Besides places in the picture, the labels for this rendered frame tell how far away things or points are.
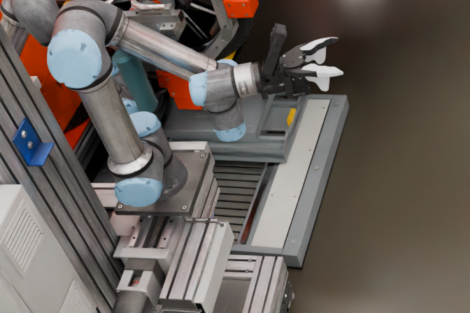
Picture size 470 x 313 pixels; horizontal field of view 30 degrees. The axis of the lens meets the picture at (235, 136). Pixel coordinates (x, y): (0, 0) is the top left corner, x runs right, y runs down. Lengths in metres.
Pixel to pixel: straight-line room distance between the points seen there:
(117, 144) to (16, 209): 0.30
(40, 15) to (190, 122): 1.28
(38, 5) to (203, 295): 0.86
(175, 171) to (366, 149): 1.29
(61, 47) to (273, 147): 1.62
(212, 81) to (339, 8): 2.29
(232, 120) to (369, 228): 1.28
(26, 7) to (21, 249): 0.69
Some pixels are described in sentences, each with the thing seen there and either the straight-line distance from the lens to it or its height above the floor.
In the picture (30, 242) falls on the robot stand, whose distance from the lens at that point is 2.01.
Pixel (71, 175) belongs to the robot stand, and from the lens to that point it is 2.25.
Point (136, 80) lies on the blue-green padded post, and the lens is 3.11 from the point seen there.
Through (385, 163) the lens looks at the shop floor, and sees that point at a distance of 3.43.
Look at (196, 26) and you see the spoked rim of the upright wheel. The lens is 3.15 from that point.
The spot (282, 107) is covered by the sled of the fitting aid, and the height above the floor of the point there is 0.15.
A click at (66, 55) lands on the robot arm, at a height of 1.43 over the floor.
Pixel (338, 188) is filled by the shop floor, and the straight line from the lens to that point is 3.38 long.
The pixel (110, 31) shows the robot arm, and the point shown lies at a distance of 2.05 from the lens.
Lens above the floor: 2.47
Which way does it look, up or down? 42 degrees down
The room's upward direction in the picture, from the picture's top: 20 degrees counter-clockwise
